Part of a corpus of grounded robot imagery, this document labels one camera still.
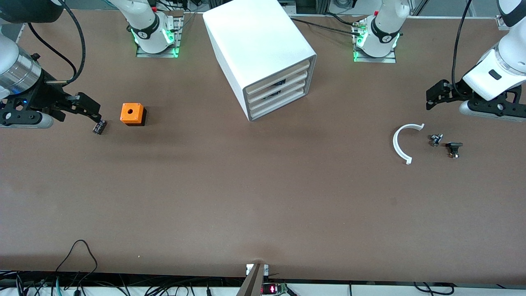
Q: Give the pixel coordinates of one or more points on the white curved plastic bracket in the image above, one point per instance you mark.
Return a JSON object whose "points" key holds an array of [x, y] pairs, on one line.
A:
{"points": [[395, 144]]}

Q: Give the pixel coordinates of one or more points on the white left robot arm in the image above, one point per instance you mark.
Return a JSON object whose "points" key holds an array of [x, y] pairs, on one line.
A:
{"points": [[386, 24]]}

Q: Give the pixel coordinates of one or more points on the white drawer cabinet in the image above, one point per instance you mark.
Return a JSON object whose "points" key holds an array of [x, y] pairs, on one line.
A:
{"points": [[254, 37]]}

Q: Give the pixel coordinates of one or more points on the black button mounting collar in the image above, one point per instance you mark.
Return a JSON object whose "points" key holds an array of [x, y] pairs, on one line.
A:
{"points": [[454, 145]]}

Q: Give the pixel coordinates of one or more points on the white drawer holding green button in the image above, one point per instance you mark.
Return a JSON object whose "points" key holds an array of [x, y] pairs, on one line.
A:
{"points": [[300, 84]]}

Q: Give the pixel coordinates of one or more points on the orange button enclosure box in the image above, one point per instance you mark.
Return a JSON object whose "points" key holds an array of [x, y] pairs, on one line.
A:
{"points": [[131, 112]]}

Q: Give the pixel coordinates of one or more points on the small device with red display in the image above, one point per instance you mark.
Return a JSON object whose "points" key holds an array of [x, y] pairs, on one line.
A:
{"points": [[274, 288]]}

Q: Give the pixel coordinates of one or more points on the white drawer holding red button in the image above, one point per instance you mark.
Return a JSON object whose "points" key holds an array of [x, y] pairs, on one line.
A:
{"points": [[300, 76]]}

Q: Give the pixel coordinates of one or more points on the small black contact block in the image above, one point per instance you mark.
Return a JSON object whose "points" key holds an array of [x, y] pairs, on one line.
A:
{"points": [[99, 127]]}

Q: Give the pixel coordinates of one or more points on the small silver black connector part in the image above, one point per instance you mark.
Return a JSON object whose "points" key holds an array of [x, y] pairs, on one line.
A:
{"points": [[435, 140]]}

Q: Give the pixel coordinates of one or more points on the white drawer holding orange button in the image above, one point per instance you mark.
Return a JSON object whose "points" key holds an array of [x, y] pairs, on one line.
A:
{"points": [[300, 68]]}

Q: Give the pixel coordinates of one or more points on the aluminium frame profile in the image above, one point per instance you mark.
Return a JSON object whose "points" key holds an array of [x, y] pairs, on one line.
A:
{"points": [[502, 21]]}

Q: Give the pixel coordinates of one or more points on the empty white drawer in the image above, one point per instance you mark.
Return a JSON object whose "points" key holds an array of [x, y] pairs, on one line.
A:
{"points": [[298, 93]]}

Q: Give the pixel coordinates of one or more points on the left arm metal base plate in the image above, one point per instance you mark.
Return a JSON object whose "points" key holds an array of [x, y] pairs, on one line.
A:
{"points": [[386, 59]]}

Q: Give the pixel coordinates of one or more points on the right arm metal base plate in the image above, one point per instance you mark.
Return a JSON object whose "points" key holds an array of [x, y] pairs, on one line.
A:
{"points": [[141, 54]]}

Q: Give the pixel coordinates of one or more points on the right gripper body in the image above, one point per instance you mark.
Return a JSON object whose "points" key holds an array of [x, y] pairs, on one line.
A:
{"points": [[44, 95]]}

